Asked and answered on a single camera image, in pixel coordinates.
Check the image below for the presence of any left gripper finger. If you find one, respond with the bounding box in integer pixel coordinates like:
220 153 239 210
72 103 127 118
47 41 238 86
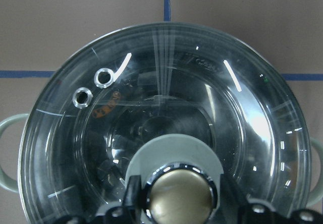
122 175 141 209

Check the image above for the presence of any glass pot lid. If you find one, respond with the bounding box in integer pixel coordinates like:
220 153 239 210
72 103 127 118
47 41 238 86
19 23 310 223

